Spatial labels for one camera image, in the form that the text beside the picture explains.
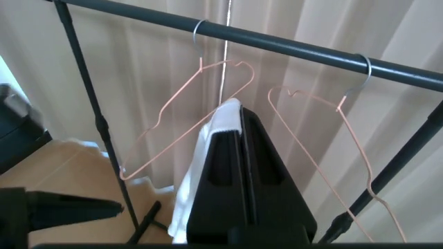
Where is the black clothes rack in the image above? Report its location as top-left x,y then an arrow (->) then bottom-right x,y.
44,0 -> 443,244

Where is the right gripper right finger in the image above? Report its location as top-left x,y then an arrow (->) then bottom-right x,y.
240,107 -> 318,243

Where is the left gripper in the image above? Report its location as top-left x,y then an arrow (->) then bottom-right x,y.
0,187 -> 125,249

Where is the white printed t-shirt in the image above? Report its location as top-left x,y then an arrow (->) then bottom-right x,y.
168,98 -> 243,244

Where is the pink clothes hanger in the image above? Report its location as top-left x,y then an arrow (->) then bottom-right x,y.
119,19 -> 255,181
267,53 -> 408,243

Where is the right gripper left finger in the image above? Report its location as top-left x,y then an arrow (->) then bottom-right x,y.
186,129 -> 250,243

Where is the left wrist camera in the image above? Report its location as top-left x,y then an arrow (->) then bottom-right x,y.
0,82 -> 53,175

